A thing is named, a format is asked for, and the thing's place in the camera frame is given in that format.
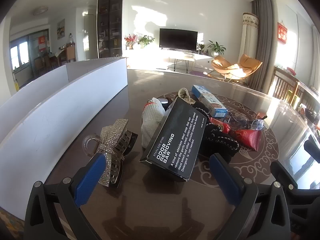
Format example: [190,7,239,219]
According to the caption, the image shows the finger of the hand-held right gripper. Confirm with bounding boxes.
[270,160,299,190]
[304,134,320,163]

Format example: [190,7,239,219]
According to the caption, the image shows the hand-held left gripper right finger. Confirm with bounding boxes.
[209,153,292,240]

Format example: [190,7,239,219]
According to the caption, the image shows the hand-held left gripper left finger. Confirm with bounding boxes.
[24,153,107,240]

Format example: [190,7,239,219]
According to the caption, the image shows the rhinestone bow hair claw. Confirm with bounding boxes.
[82,118,138,188]

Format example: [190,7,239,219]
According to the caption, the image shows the red foil packet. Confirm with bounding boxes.
[209,117,262,152]

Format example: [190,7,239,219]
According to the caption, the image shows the clear safety glasses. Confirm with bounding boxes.
[228,112,268,132]

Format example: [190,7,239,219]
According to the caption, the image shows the black printed box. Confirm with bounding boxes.
[139,96,206,182]

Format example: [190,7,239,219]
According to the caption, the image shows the white knit glove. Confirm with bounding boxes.
[140,96,167,148]

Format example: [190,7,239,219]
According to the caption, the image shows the brown patterned glass desktop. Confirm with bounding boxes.
[42,69,320,240]

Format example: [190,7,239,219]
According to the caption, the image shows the black pearl-trimmed gloves bundle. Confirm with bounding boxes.
[192,100,241,165]

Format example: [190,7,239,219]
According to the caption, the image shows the clear acrylic container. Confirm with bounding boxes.
[274,100,309,128]

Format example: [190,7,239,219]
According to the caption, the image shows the wooden slatted chair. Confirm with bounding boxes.
[271,66,300,105]

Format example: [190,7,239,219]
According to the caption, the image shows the white partition board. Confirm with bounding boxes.
[0,58,128,222]
[0,57,127,143]

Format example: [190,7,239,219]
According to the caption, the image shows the blue and white box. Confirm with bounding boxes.
[191,84,228,118]

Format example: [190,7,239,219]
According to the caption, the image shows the orange lounge chair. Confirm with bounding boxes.
[236,54,263,80]
[211,56,242,79]

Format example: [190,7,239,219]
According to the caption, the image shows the grey curtain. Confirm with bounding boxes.
[246,0,279,94]

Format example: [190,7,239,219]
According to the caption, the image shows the white hairpin-leg side table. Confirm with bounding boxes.
[168,54,196,72]

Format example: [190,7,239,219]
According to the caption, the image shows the cloth-covered standing air conditioner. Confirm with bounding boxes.
[239,12,260,63]

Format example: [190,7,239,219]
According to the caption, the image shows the large leafy potted plant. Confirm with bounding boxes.
[207,40,227,57]

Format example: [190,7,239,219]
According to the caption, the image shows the red flowers in vase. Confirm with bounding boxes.
[124,34,138,50]

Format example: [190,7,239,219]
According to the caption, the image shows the red door poster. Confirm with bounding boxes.
[38,35,48,52]

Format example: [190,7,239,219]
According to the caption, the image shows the black television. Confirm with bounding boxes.
[159,28,198,51]

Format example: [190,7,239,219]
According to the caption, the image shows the green potted plant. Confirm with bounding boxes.
[137,35,155,49]

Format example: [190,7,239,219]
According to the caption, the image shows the dark glass display cabinet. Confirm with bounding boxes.
[97,0,124,58]

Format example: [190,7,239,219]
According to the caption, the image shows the pearl bracelet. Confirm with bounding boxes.
[177,87,198,105]

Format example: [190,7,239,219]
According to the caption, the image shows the red wall hanging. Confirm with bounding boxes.
[277,22,288,44]

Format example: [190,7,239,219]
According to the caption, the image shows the framed wall painting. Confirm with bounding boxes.
[56,19,66,40]

